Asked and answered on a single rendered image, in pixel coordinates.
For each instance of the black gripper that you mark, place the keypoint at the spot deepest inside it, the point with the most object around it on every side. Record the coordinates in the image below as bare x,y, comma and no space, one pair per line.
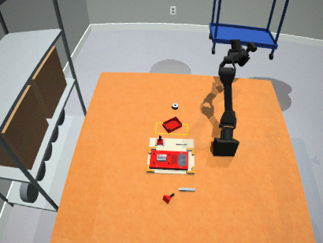
245,53

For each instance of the black toy wheel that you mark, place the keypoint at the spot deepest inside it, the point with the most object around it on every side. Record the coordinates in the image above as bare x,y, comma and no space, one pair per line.
175,106

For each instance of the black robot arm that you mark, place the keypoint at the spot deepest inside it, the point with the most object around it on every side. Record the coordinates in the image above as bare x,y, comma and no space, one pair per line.
226,75

